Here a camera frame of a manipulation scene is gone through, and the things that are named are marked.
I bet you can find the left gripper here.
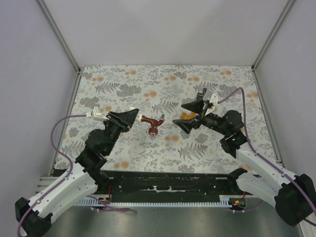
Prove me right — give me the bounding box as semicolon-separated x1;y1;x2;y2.
104;109;139;155

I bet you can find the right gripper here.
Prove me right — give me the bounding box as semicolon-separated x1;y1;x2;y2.
173;97;229;136

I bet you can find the brown faucet with chrome cap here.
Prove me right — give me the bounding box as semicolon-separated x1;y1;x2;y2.
141;114;165;137

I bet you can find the white pipe elbow fitting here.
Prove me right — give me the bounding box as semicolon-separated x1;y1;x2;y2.
135;114;143;122

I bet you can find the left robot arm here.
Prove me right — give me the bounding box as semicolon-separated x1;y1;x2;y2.
15;107;139;237

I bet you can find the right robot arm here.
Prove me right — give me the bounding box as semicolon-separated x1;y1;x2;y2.
173;99;316;226

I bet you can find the yellow faucet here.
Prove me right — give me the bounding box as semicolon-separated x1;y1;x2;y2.
180;112;196;120

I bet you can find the grey metal faucet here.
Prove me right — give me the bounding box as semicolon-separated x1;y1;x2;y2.
197;88;207;99

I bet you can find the floral patterned table mat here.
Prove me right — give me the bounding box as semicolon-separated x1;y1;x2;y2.
54;65;276;173

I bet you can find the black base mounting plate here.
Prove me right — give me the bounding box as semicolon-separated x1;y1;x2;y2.
88;170;246;202

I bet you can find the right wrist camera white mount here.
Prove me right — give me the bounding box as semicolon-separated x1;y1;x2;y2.
203;90;218;109

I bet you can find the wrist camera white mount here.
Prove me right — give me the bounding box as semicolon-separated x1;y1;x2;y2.
203;90;218;109
85;106;109;121

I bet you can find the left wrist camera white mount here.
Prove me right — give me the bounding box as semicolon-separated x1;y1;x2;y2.
85;106;109;121

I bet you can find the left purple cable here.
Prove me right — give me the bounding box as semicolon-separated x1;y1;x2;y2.
16;113;138;237

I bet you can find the purple cable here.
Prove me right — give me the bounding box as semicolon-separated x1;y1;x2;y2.
217;87;316;224
16;113;138;237

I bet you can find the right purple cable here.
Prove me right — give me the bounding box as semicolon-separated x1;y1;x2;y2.
217;87;316;224

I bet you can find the white slotted cable duct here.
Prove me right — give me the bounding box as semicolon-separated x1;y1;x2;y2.
74;197;232;208

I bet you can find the aluminium rail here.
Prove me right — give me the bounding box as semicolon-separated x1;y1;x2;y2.
35;177;64;195

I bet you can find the left aluminium frame post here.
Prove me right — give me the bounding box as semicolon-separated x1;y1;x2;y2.
36;0;81;74

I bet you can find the aluminium frame post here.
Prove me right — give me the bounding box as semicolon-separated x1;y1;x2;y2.
36;0;81;74
251;0;297;72

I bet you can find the right aluminium frame post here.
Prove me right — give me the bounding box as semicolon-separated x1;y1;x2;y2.
251;0;297;72

